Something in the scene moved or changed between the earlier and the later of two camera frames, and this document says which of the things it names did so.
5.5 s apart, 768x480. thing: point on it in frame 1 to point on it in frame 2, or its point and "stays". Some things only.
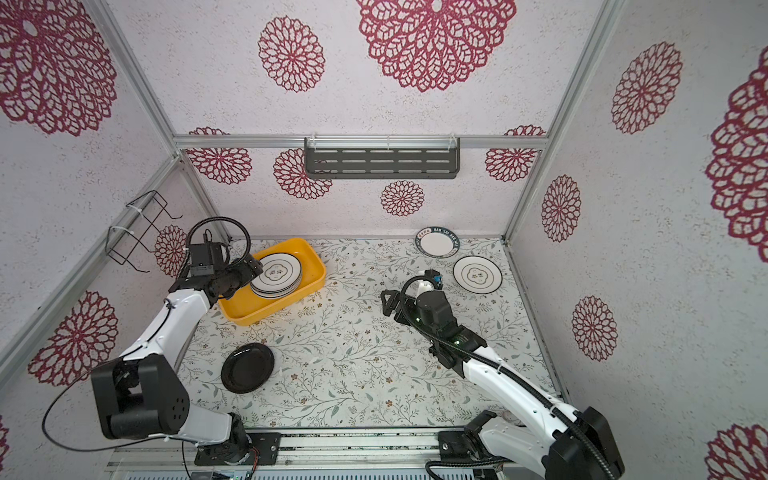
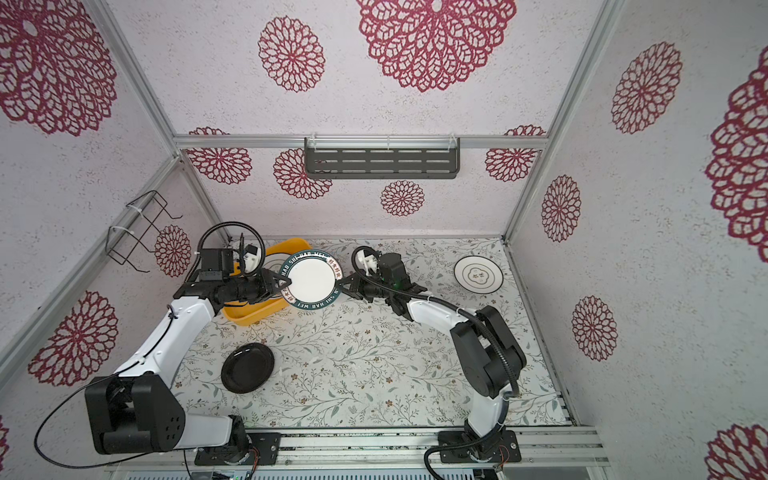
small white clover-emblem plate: [478, 275] stays
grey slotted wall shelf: [382, 157] stays
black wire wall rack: [121, 244] stays
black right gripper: [410, 304] to [360, 294]
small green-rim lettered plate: [437, 242] to [313, 275]
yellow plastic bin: [245, 306] stays
